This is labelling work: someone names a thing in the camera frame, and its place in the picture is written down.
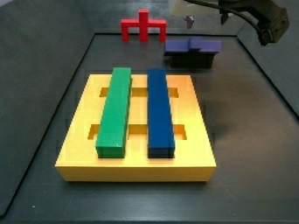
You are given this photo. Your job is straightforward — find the purple puzzle block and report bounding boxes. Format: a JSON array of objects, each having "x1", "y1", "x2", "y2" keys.
[{"x1": 163, "y1": 37, "x2": 221, "y2": 56}]

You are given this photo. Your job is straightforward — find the dark robot arm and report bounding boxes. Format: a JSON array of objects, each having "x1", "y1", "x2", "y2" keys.
[{"x1": 219, "y1": 0, "x2": 289, "y2": 46}]

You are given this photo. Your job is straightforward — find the black L-shaped fixture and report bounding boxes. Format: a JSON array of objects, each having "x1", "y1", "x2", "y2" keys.
[{"x1": 169, "y1": 53, "x2": 215, "y2": 68}]

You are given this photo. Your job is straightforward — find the yellow slotted board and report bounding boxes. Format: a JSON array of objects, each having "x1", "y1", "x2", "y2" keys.
[{"x1": 54, "y1": 74, "x2": 216, "y2": 182}]

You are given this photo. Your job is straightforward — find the blue bar block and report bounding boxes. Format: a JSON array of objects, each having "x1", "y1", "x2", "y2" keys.
[{"x1": 147, "y1": 68, "x2": 175, "y2": 158}]

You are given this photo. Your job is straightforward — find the green bar block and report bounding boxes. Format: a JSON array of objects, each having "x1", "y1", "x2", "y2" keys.
[{"x1": 96, "y1": 67, "x2": 132, "y2": 158}]

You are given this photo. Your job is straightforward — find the red puzzle block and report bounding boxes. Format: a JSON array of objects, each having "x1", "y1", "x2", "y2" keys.
[{"x1": 120, "y1": 9, "x2": 167, "y2": 43}]

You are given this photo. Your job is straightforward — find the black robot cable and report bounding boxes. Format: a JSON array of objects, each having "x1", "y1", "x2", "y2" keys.
[{"x1": 183, "y1": 0, "x2": 267, "y2": 33}]

